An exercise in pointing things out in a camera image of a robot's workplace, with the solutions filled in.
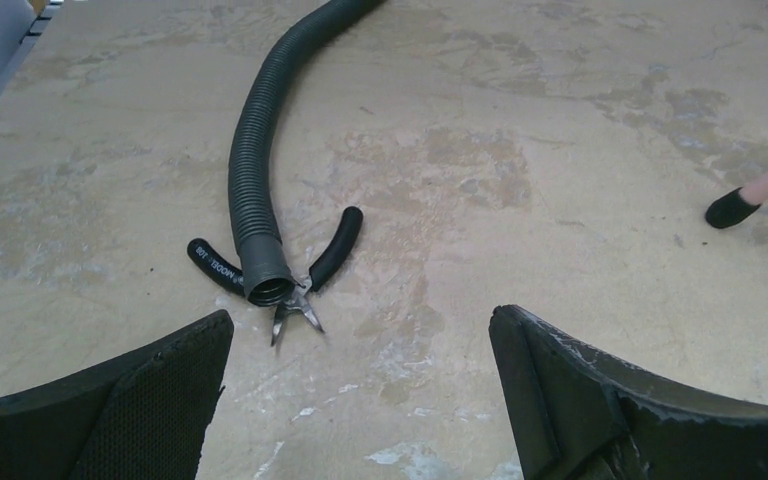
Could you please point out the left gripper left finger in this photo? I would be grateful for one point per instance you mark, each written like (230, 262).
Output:
(140, 415)

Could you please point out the pink perforated music stand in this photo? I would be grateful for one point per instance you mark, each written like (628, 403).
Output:
(736, 206)

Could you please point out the black handled wire cutters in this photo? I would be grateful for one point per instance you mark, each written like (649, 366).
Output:
(230, 277)

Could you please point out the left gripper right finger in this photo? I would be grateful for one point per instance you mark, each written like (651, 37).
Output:
(577, 412)

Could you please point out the black foam tube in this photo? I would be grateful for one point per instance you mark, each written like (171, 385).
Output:
(267, 278)

